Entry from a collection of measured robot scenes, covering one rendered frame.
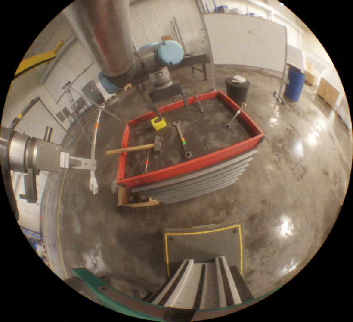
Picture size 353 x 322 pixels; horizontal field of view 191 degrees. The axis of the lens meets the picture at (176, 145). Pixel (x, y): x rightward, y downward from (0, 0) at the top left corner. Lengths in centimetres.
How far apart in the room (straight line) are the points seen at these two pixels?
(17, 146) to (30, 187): 7
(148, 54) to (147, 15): 846
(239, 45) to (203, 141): 234
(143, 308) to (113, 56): 47
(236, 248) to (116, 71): 120
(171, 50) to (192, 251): 119
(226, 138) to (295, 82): 339
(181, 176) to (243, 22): 271
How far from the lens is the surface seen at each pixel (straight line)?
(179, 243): 105
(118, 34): 17
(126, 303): 35
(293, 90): 377
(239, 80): 186
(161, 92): 43
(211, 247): 104
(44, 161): 22
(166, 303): 62
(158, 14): 872
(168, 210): 138
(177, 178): 47
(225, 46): 253
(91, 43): 17
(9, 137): 28
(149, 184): 51
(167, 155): 50
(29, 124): 1104
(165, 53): 28
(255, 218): 144
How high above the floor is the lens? 130
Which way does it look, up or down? 51 degrees down
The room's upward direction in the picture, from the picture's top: 25 degrees counter-clockwise
